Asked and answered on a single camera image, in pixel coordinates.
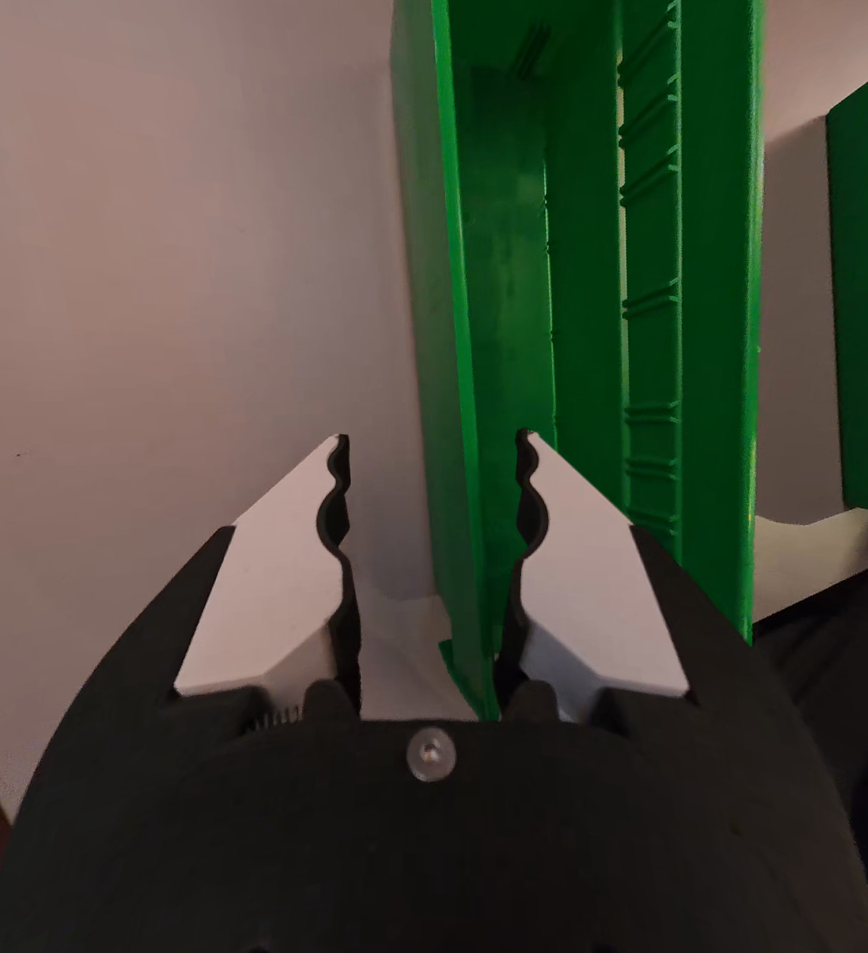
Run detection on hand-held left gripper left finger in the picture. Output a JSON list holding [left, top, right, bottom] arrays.
[[173, 434, 364, 719]]

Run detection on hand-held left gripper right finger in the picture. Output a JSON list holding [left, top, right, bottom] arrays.
[[495, 428, 693, 723]]

